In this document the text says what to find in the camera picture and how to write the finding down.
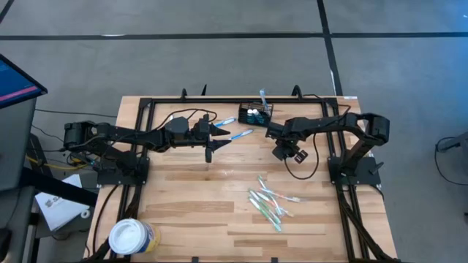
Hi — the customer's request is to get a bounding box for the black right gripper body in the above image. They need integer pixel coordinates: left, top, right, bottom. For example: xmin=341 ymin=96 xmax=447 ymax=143
xmin=265 ymin=122 xmax=310 ymax=164

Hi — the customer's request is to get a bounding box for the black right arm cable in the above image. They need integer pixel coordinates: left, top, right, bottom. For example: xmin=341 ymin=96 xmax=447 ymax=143
xmin=283 ymin=131 xmax=321 ymax=181

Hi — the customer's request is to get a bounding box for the large black monitor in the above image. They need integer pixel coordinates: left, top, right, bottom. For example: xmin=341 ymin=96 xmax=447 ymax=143
xmin=0 ymin=53 xmax=48 ymax=110

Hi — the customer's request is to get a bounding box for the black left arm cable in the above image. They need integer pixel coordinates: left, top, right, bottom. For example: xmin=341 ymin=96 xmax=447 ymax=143
xmin=156 ymin=107 xmax=219 ymax=132

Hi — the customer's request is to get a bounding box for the white lidded yellow wipes canister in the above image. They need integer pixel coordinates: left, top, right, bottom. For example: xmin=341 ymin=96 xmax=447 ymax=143
xmin=108 ymin=218 xmax=162 ymax=256

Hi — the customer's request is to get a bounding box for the yellow cable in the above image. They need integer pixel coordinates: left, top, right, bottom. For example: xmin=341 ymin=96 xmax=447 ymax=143
xmin=24 ymin=154 xmax=91 ymax=171

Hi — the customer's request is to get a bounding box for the black wire mesh caddy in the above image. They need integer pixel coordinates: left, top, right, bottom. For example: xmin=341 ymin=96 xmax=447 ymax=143
xmin=237 ymin=102 xmax=273 ymax=129

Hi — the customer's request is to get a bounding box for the blue toothbrush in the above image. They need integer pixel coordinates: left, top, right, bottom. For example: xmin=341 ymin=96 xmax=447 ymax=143
xmin=259 ymin=88 xmax=271 ymax=113
xmin=229 ymin=129 xmax=254 ymax=142
xmin=213 ymin=116 xmax=238 ymax=129

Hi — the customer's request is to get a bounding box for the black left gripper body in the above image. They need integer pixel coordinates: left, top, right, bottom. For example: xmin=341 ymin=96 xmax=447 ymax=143
xmin=188 ymin=113 xmax=214 ymax=164

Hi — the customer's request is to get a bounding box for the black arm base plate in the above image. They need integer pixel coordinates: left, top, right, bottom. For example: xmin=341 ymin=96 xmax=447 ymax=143
xmin=97 ymin=156 xmax=150 ymax=186
xmin=328 ymin=156 xmax=382 ymax=186

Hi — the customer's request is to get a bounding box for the black support beam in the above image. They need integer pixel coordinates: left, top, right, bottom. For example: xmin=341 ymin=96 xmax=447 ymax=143
xmin=20 ymin=167 xmax=99 ymax=207

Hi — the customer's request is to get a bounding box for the looped black floor cable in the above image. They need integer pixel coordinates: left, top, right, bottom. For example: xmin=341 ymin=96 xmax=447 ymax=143
xmin=434 ymin=136 xmax=468 ymax=186

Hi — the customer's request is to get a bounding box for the white paper booklet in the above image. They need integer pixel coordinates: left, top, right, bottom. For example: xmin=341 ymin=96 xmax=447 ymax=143
xmin=34 ymin=174 xmax=91 ymax=232

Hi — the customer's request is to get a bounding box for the grey stand foot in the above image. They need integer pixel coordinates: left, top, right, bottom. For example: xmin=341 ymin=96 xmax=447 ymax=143
xmin=436 ymin=131 xmax=468 ymax=153

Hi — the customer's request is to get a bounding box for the grey metal cabinet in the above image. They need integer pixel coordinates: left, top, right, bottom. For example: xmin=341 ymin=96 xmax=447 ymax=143
xmin=0 ymin=97 xmax=37 ymax=193

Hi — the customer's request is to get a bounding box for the thin black floor cable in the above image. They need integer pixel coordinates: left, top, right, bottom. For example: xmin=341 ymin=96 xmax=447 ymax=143
xmin=34 ymin=107 xmax=118 ymax=119

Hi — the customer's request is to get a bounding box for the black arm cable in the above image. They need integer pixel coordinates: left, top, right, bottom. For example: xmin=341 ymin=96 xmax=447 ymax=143
xmin=156 ymin=107 xmax=219 ymax=132
xmin=283 ymin=131 xmax=321 ymax=181

